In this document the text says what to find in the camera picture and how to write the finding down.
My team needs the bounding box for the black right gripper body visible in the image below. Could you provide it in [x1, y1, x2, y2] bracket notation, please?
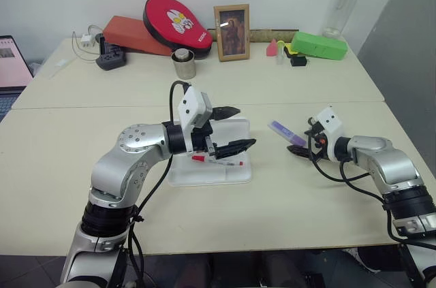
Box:
[304, 116, 330, 163]

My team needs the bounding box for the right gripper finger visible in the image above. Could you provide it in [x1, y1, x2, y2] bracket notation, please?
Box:
[286, 144, 312, 160]

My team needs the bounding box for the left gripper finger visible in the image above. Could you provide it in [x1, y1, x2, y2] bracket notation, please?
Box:
[212, 106, 241, 122]
[214, 138, 258, 161]

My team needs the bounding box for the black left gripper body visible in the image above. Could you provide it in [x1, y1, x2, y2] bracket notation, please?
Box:
[189, 120, 219, 161]

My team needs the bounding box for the purple marker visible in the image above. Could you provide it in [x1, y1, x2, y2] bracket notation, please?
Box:
[267, 119, 307, 146]

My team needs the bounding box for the white marker with red cap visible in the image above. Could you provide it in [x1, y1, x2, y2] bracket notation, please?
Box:
[191, 155, 245, 167]

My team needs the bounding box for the white plastic tray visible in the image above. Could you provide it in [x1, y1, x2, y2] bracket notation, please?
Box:
[166, 116, 253, 187]

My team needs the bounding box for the silver metal tin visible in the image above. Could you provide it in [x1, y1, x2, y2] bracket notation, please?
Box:
[170, 50, 196, 80]

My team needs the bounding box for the silver metal cylinder weight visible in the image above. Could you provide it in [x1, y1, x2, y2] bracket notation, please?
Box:
[174, 48, 191, 63]

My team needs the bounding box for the pink house shaped block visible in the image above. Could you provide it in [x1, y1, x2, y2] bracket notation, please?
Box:
[265, 38, 280, 58]

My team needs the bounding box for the clear tube with yellow cap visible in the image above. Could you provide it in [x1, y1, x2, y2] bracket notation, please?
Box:
[276, 39, 287, 65]

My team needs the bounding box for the green rectangular box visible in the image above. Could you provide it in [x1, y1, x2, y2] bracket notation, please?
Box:
[290, 31, 349, 62]

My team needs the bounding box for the red paddle cover with print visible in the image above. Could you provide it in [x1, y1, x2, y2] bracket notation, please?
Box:
[142, 0, 214, 61]

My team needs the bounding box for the dark grey power socket cube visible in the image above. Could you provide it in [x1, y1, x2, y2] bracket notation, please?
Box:
[95, 50, 128, 72]

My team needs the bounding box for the orange red rectangular box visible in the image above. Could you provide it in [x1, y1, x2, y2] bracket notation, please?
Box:
[102, 15, 175, 57]

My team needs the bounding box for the black upright plug adapter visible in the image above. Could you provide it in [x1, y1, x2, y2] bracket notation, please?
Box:
[99, 36, 119, 56]

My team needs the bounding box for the clear bottle with green lid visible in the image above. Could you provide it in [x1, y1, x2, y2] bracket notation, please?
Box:
[321, 0, 371, 40]

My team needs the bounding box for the clear plastic strip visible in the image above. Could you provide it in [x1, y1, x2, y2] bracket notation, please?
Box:
[47, 57, 74, 81]

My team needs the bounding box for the open laptop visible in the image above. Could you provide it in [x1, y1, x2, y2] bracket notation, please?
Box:
[0, 35, 35, 123]

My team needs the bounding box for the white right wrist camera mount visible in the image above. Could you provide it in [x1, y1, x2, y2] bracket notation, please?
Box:
[311, 106, 345, 161]

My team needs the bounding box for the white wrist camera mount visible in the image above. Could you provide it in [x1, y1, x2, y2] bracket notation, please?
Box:
[311, 106, 345, 161]
[176, 86, 214, 153]

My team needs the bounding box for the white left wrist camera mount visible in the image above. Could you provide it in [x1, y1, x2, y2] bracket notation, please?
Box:
[176, 86, 214, 153]

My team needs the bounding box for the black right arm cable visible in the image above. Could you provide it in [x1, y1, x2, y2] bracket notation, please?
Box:
[308, 131, 411, 246]

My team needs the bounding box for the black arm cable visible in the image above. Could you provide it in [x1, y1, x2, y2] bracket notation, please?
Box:
[308, 131, 411, 246]
[127, 80, 192, 288]

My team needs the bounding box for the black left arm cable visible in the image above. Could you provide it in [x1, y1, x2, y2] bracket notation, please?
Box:
[127, 80, 192, 288]

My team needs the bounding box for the wooden picture frame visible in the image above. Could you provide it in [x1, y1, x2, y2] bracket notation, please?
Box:
[213, 3, 251, 63]

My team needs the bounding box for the white charger with cable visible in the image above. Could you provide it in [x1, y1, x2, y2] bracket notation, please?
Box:
[71, 23, 104, 65]

